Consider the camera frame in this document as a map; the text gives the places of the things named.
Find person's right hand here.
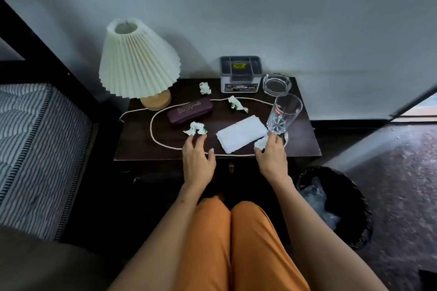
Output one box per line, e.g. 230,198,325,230
254,131,291,184

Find person's left hand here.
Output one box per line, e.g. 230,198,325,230
182,134,217,190

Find person's right forearm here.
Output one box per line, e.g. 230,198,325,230
271,177,389,291

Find person's left forearm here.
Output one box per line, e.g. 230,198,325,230
109,182,205,291

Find folded white cloth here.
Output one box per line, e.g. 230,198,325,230
216,115,269,154

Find clear drinking glass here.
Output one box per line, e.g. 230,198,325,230
266,93,303,136

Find maroon glasses case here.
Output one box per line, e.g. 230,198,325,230
167,97,214,126

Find dark wooden nightstand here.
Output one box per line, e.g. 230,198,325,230
113,77,322,182

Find clear glass ashtray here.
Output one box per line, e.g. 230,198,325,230
262,73,292,97

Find clear plastic bin liner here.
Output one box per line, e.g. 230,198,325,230
302,177,343,231

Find grey organiser box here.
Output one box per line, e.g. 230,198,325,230
220,55,263,94

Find orange trousers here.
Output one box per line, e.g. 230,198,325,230
175,197,311,291

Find black waste bin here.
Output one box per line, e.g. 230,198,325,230
295,165,373,251

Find pleated white table lamp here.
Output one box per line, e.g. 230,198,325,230
99,17,182,111

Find striped mattress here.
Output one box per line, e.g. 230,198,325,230
0,83,93,242

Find brown cushion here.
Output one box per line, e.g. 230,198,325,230
0,226,115,291

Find white lamp cord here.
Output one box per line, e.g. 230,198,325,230
119,97,289,158

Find dark door frame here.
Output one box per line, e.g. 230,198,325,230
389,85,437,125

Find black bed frame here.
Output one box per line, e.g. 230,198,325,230
0,0,104,124

